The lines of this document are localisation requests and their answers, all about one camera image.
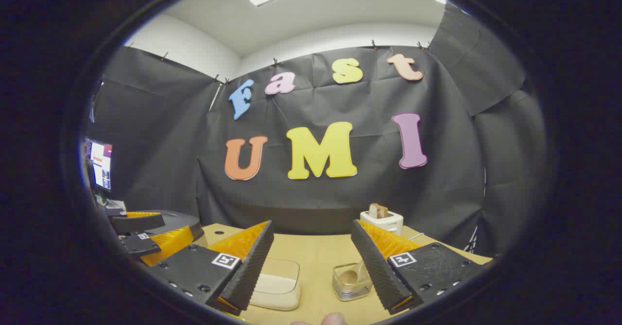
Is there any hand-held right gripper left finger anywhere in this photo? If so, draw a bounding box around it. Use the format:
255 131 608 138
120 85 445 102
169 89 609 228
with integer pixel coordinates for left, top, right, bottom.
146 220 274 316

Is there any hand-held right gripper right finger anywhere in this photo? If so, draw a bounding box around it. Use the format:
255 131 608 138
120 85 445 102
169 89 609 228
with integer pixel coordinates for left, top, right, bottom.
351 219 494 316

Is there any wooden spoon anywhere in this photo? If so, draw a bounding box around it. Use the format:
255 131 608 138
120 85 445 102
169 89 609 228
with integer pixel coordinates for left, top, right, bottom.
338 261 366 287

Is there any black silver rice cooker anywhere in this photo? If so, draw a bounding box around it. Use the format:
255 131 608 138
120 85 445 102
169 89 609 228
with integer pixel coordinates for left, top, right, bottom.
146 210 205 241

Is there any metal wire chopstick holder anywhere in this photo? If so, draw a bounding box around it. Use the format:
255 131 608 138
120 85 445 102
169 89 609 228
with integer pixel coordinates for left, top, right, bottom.
332 261 374 301

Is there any white side table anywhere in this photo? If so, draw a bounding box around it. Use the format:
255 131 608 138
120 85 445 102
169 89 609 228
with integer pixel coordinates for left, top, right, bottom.
95 196 128 212

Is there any white toaster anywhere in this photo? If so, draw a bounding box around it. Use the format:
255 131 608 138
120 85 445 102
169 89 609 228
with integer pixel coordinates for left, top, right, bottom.
360 210 404 236

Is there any computer monitor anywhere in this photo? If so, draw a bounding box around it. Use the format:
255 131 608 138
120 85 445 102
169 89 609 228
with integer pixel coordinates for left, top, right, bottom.
86 139 114 192

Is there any black backdrop cloth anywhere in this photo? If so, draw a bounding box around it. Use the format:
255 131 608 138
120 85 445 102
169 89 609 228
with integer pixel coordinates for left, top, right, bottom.
90 2 547 257

